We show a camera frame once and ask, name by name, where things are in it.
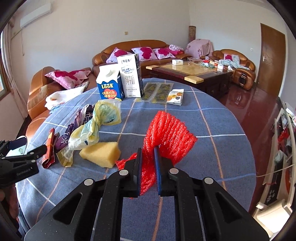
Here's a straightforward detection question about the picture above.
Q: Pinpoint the red foam net sleeve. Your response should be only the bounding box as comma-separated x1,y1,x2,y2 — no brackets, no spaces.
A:
115,110,199,196

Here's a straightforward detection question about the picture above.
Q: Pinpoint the yellow sponge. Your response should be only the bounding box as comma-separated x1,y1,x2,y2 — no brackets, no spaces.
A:
79,142,121,168

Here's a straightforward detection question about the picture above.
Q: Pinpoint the red paper packet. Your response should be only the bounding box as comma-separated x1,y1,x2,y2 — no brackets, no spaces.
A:
42,128,55,169

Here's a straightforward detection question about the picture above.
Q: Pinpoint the purple snack wrapper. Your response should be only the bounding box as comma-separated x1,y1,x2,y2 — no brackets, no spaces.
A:
54,104,94,152

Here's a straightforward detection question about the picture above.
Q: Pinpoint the pale yellow plastic bag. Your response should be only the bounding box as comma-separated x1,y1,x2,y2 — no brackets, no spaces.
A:
57,99,121,167

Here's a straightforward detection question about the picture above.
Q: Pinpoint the person's left hand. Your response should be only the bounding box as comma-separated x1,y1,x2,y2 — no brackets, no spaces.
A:
0,192,5,201

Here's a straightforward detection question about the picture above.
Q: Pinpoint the blue plaid tablecloth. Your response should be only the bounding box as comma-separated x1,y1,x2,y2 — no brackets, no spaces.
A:
16,83,256,240

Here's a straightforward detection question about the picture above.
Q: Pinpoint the small white snack box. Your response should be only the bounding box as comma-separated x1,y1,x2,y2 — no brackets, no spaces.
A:
166,89,184,106

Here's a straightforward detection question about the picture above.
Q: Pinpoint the green clear sachet strip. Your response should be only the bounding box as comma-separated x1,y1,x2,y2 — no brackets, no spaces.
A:
135,82,173,104

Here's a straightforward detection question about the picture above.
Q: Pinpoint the beige curtain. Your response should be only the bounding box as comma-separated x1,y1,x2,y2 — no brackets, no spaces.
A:
1,22,28,119

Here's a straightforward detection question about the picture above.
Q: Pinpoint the folded white cloth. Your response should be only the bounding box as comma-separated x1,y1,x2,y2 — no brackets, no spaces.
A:
45,86,85,110

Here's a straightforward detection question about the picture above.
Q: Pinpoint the blue Look milk carton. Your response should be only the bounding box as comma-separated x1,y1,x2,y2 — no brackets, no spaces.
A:
96,64,125,101

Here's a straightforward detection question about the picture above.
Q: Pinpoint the brown leather chaise sofa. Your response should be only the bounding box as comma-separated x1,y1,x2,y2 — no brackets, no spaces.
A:
26,66,96,140

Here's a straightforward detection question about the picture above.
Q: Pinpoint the white tall milk carton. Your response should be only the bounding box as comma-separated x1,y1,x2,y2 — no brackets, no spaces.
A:
117,54,144,98

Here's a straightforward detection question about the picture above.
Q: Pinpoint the white tissue box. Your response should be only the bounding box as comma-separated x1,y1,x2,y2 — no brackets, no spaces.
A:
171,59,184,66

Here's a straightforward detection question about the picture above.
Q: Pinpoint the wooden coffee table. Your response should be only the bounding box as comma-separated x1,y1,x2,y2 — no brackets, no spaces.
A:
146,61,233,99

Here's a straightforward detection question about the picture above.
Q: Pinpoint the pink floral pillow right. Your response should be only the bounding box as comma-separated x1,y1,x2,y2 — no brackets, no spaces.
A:
153,48,175,60

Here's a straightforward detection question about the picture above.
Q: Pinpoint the pink floral pillow middle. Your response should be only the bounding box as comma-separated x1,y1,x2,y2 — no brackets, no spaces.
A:
132,47,158,62

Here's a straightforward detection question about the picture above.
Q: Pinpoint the pink floral pillow on chaise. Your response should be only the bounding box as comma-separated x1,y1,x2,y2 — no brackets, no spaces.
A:
45,70,91,89

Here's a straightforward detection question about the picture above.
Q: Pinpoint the pink floral pillow left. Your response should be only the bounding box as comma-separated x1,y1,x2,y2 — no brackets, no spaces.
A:
106,47,131,63

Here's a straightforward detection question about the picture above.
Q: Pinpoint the brown leather three-seat sofa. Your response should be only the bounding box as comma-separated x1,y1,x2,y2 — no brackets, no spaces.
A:
92,40,189,78

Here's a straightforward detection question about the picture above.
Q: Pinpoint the pink cloth covered object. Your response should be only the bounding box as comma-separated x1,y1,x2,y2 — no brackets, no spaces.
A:
185,39,213,58

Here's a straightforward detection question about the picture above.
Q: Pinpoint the brown leather armchair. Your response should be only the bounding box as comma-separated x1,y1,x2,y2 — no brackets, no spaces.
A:
200,49,256,90

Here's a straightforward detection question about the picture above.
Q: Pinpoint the brown wooden door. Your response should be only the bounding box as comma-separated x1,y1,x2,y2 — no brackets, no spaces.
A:
257,23,286,97

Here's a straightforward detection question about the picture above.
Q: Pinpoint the white wall air conditioner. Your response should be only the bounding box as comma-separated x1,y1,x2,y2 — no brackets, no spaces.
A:
20,3,52,29

